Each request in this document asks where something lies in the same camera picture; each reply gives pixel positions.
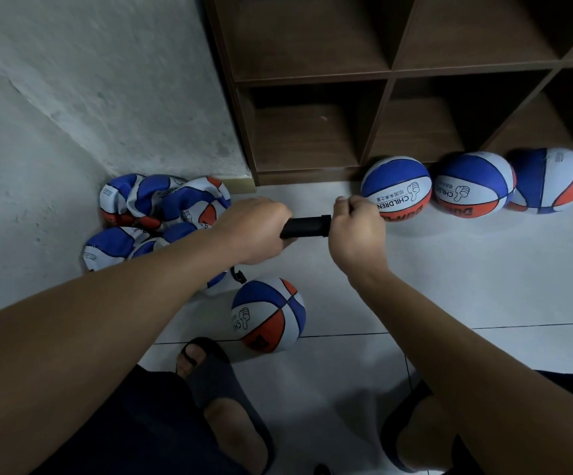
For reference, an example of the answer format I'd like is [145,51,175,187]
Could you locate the person's left hand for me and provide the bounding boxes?
[210,197,294,266]

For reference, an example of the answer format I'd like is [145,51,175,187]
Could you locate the person's right hand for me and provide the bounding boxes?
[328,195,391,290]

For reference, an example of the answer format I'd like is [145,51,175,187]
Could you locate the black hand pump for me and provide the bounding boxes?
[229,214,333,285]

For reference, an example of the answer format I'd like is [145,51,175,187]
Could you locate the brown wooden cubby shelf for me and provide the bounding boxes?
[202,0,573,187]

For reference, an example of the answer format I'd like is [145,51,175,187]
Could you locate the person's left forearm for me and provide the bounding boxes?
[0,232,236,475]

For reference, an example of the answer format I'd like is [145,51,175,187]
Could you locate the person's right forearm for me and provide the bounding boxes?
[350,264,573,475]

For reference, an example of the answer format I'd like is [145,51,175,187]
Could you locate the person's left foot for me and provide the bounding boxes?
[178,344,270,475]

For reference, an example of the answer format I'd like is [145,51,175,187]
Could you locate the black sandal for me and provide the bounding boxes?
[380,381,436,475]
[174,337,276,475]

